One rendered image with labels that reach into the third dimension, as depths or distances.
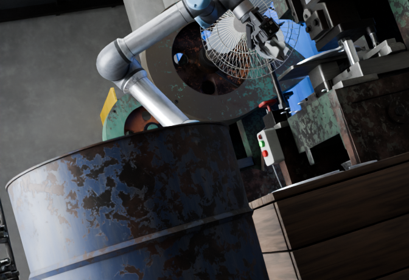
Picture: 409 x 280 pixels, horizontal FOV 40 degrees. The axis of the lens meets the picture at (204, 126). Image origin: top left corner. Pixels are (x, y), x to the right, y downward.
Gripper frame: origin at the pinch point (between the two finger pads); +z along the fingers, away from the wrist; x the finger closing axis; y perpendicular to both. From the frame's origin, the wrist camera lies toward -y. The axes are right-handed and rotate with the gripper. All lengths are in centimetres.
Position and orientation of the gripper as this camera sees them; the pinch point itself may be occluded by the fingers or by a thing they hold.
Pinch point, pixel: (280, 58)
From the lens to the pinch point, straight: 209.6
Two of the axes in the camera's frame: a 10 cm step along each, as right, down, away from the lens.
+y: 3.2, -2.8, -9.1
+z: 6.4, 7.6, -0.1
